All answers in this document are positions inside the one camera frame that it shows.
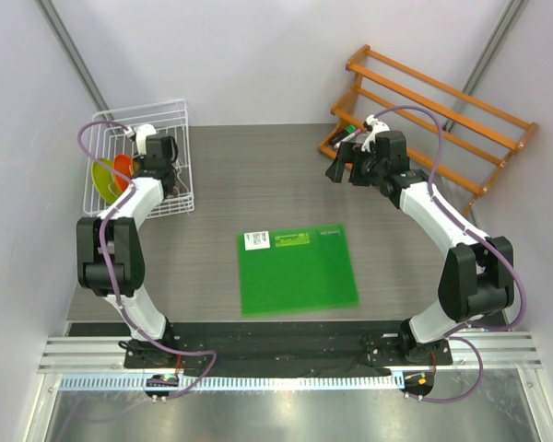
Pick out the orange plate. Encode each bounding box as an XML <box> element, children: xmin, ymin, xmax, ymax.
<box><xmin>113</xmin><ymin>154</ymin><xmax>134</xmax><ymax>193</ymax></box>

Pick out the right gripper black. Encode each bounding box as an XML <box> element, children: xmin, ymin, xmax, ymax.
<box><xmin>326</xmin><ymin>142</ymin><xmax>385</xmax><ymax>188</ymax></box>

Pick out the green cutting mat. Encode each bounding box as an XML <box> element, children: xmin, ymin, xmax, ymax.
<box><xmin>237</xmin><ymin>224</ymin><xmax>359</xmax><ymax>318</ymax></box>

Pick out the aluminium rail frame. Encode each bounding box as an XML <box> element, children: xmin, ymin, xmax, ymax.
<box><xmin>39</xmin><ymin>329</ymin><xmax>543</xmax><ymax>373</ymax></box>

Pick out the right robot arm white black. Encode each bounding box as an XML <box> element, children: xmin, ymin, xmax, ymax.
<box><xmin>325</xmin><ymin>131</ymin><xmax>514</xmax><ymax>364</ymax></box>

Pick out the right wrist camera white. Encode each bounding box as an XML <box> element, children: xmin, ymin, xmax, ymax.
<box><xmin>363</xmin><ymin>114</ymin><xmax>390</xmax><ymax>145</ymax></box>

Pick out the lime green plate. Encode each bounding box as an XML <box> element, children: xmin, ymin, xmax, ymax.
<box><xmin>90</xmin><ymin>157</ymin><xmax>121</xmax><ymax>204</ymax></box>

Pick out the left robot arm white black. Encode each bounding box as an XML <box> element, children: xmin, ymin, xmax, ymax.
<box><xmin>76</xmin><ymin>132</ymin><xmax>178</xmax><ymax>367</ymax></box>

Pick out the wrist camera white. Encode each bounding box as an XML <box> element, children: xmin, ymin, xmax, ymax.
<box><xmin>363</xmin><ymin>114</ymin><xmax>390</xmax><ymax>145</ymax></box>
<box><xmin>123</xmin><ymin>123</ymin><xmax>158</xmax><ymax>156</ymax></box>

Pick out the white wire dish rack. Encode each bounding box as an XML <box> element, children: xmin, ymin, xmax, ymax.
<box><xmin>81</xmin><ymin>99</ymin><xmax>194</xmax><ymax>219</ymax></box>

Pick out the green capped marker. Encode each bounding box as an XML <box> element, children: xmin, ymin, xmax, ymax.
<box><xmin>328</xmin><ymin>125</ymin><xmax>356</xmax><ymax>146</ymax></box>

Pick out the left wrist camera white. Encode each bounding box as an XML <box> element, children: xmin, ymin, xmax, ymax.
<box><xmin>123</xmin><ymin>123</ymin><xmax>158</xmax><ymax>156</ymax></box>

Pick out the perforated cable duct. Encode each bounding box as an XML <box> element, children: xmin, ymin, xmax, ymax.
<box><xmin>59</xmin><ymin>372</ymin><xmax>405</xmax><ymax>392</ymax></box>

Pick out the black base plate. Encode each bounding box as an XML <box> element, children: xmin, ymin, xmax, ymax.
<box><xmin>118</xmin><ymin>320</ymin><xmax>453</xmax><ymax>378</ymax></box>

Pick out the orange wooden shelf rack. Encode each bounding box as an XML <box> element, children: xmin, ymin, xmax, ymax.
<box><xmin>318</xmin><ymin>45</ymin><xmax>538</xmax><ymax>216</ymax></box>

